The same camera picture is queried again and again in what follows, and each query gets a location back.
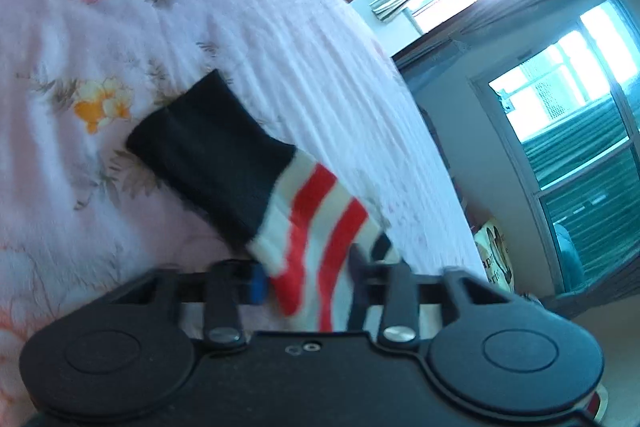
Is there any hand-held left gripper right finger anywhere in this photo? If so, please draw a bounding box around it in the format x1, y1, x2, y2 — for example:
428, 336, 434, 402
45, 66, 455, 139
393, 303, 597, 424
348, 246, 507, 354

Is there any large sliding window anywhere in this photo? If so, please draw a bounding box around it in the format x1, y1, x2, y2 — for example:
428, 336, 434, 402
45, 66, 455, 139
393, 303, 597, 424
469, 0, 640, 305

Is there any striped red white black sweater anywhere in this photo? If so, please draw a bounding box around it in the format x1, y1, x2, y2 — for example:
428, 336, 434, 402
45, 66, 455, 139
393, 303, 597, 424
125, 69, 407, 334

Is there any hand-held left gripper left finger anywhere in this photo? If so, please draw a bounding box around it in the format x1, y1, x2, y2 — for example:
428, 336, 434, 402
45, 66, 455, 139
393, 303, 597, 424
107, 258, 271, 354

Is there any printed shopping bag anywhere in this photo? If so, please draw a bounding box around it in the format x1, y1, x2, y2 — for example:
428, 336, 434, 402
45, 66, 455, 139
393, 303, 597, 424
473, 217, 517, 294

